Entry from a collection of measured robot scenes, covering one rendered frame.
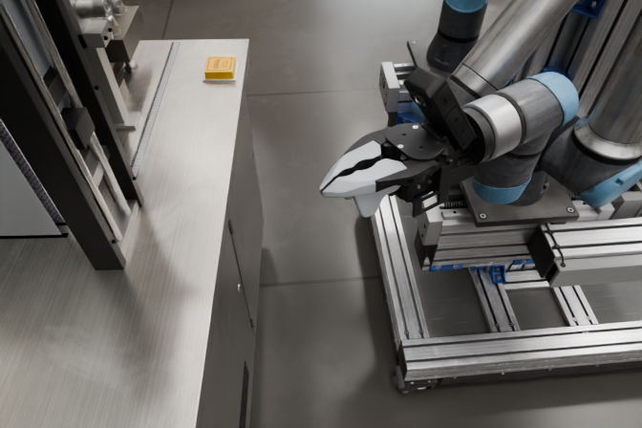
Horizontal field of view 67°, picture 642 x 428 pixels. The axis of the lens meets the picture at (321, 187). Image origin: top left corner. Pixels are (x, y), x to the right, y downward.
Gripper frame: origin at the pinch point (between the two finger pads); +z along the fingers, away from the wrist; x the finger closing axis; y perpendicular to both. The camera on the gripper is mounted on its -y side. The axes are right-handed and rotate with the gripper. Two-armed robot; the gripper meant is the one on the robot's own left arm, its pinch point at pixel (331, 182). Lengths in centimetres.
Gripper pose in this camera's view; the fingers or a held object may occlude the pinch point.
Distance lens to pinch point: 51.1
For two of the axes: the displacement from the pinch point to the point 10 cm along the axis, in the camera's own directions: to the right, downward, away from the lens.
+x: -5.0, -5.4, 6.8
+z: -8.6, 3.8, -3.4
